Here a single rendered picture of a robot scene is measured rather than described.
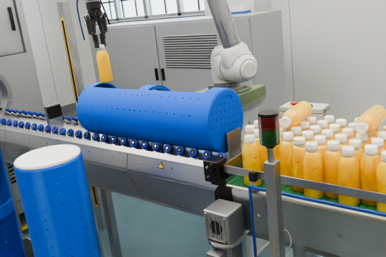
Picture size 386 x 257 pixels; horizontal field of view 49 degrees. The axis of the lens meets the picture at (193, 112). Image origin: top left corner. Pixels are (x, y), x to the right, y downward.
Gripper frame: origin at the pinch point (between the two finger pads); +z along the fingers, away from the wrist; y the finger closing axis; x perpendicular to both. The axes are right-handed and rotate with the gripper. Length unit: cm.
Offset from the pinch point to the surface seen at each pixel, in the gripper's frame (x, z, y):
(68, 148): 20, 42, 44
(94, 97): 2.7, 27.6, 11.8
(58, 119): -54, 48, -1
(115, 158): 14, 59, 14
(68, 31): -67, -4, -30
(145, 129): 40, 40, 15
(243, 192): 97, 56, 24
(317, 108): 107, 36, -25
